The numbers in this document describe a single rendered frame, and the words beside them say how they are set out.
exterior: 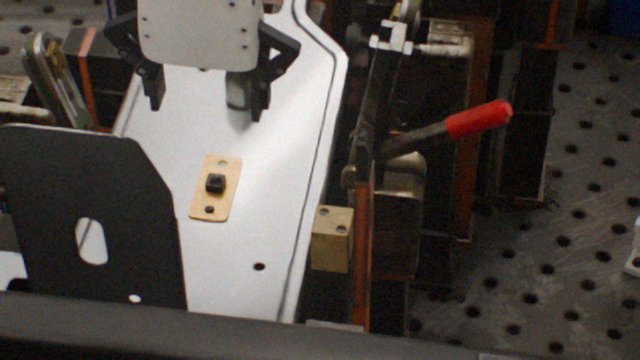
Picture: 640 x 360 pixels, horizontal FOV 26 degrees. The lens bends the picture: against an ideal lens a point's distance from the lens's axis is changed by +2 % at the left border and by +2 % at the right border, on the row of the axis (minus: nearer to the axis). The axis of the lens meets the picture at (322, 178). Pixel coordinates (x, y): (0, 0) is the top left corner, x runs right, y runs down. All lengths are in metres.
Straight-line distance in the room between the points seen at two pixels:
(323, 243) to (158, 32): 0.23
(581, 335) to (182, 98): 0.53
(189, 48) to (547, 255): 0.65
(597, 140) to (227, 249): 0.69
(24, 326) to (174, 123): 0.86
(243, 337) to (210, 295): 0.71
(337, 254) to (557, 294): 0.48
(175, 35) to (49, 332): 0.65
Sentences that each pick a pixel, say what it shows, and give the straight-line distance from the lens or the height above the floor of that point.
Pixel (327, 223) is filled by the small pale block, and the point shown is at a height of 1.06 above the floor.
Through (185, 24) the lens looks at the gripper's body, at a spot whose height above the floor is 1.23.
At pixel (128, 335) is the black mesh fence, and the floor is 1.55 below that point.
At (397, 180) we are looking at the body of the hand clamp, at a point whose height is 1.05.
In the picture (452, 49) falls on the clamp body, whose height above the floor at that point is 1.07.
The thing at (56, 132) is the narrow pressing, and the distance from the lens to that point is 0.89.
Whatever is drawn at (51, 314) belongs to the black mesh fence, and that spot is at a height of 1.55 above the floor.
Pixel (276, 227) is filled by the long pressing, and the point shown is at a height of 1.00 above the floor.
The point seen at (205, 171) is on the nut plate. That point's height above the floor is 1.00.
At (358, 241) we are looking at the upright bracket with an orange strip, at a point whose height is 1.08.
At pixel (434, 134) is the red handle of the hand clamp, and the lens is 1.19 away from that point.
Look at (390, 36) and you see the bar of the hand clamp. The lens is 1.14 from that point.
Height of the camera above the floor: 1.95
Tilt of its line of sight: 47 degrees down
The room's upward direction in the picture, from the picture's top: straight up
